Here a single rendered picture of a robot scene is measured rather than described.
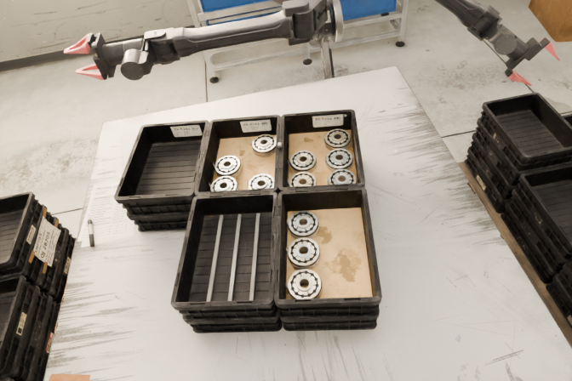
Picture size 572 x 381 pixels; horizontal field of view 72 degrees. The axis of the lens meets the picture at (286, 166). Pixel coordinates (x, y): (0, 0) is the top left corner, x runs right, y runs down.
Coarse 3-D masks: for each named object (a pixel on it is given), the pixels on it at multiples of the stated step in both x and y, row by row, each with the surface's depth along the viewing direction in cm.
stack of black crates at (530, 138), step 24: (528, 96) 203; (480, 120) 209; (504, 120) 207; (528, 120) 205; (552, 120) 195; (480, 144) 212; (504, 144) 190; (528, 144) 194; (552, 144) 193; (480, 168) 216; (504, 168) 194; (528, 168) 184; (504, 192) 200
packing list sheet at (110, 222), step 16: (96, 192) 177; (112, 192) 176; (96, 208) 171; (112, 208) 170; (96, 224) 165; (112, 224) 164; (128, 224) 163; (80, 240) 161; (96, 240) 160; (112, 240) 159
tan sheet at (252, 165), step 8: (256, 136) 170; (224, 144) 170; (232, 144) 169; (240, 144) 168; (248, 144) 168; (224, 152) 166; (232, 152) 166; (240, 152) 165; (248, 152) 165; (216, 160) 164; (240, 160) 162; (248, 160) 162; (256, 160) 161; (264, 160) 161; (272, 160) 160; (248, 168) 158; (256, 168) 158; (264, 168) 158; (272, 168) 157; (216, 176) 158; (240, 176) 156; (248, 176) 156; (272, 176) 154; (240, 184) 154; (248, 184) 153
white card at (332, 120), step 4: (320, 116) 161; (324, 116) 161; (328, 116) 161; (332, 116) 161; (336, 116) 161; (340, 116) 161; (312, 120) 163; (316, 120) 163; (320, 120) 163; (324, 120) 163; (328, 120) 163; (332, 120) 163; (336, 120) 163; (340, 120) 163; (316, 124) 165; (320, 124) 165; (324, 124) 165; (328, 124) 165; (332, 124) 164; (336, 124) 164; (340, 124) 164
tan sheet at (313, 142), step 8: (296, 136) 168; (304, 136) 167; (312, 136) 166; (320, 136) 166; (296, 144) 165; (304, 144) 164; (312, 144) 164; (320, 144) 163; (312, 152) 160; (320, 152) 160; (328, 152) 159; (352, 152) 158; (320, 160) 157; (320, 168) 154; (328, 168) 154; (352, 168) 152; (320, 176) 152; (328, 176) 151; (320, 184) 149
